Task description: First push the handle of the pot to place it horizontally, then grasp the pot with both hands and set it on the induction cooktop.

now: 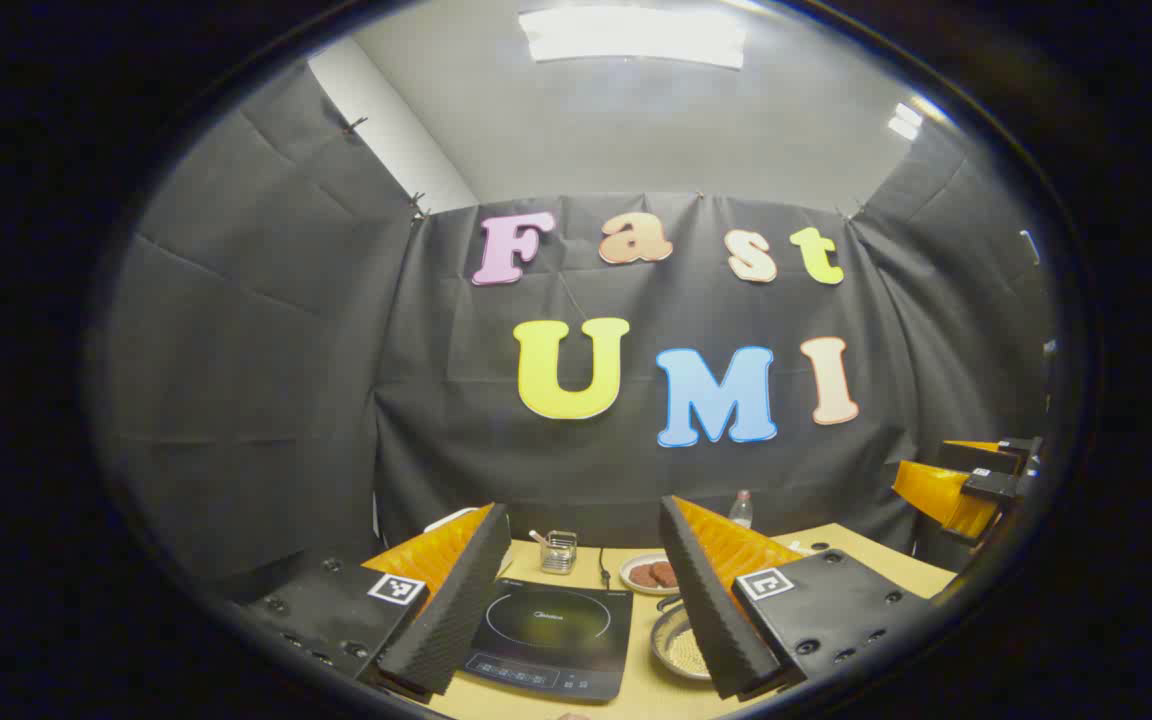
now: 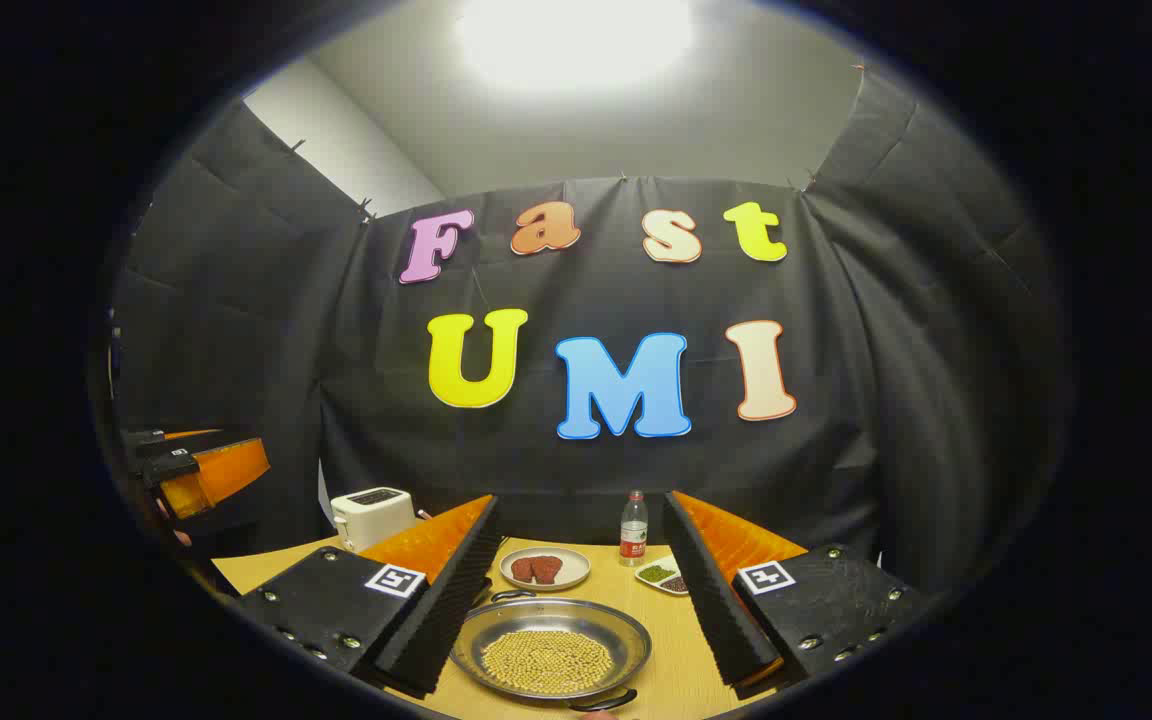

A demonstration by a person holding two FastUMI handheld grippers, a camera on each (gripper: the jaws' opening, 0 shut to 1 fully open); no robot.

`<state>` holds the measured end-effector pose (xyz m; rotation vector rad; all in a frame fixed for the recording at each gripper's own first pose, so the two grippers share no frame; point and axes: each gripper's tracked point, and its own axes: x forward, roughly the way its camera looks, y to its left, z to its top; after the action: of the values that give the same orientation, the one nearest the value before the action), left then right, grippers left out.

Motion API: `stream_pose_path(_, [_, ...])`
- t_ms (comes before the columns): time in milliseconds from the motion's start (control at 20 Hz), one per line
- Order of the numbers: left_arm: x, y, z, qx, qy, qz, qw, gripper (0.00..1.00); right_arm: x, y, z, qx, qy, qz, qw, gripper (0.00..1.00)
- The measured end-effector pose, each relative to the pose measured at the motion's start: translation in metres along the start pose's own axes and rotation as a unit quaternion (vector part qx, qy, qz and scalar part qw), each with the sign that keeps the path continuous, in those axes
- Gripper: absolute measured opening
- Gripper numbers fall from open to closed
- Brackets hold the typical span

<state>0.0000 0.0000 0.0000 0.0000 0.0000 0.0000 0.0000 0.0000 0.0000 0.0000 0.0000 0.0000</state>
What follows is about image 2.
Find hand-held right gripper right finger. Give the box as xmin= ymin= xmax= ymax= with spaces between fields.
xmin=663 ymin=490 xmax=937 ymax=701

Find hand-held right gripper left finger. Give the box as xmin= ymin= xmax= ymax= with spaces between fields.
xmin=236 ymin=493 xmax=502 ymax=701

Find stainless steel pot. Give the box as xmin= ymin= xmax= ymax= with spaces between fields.
xmin=448 ymin=588 xmax=653 ymax=713

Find white divided dish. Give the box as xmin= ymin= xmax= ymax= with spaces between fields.
xmin=634 ymin=555 xmax=689 ymax=597

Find clear water bottle red label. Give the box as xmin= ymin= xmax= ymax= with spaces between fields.
xmin=619 ymin=490 xmax=649 ymax=568

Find heap of soybeans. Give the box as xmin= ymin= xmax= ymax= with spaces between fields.
xmin=481 ymin=628 xmax=617 ymax=696

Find white toaster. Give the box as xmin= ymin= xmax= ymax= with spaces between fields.
xmin=330 ymin=487 xmax=417 ymax=553

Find round white plate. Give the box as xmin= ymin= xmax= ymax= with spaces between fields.
xmin=499 ymin=546 xmax=592 ymax=592

